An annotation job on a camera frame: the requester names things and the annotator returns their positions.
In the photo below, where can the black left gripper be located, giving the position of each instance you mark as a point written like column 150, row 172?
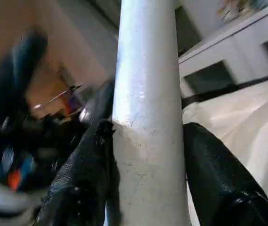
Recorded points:
column 25, row 155

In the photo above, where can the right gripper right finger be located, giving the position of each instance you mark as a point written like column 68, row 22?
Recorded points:
column 223, row 197

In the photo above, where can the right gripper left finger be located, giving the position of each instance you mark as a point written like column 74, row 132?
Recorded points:
column 82, row 188

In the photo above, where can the white plastic table top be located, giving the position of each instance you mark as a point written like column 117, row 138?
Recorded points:
column 251, row 127

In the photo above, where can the white plastic table leg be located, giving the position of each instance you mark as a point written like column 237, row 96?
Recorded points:
column 148, row 117

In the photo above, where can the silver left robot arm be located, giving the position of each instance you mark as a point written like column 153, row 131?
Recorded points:
column 2, row 202

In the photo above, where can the white cabinet with glass doors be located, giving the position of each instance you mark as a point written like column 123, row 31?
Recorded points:
column 247, row 52

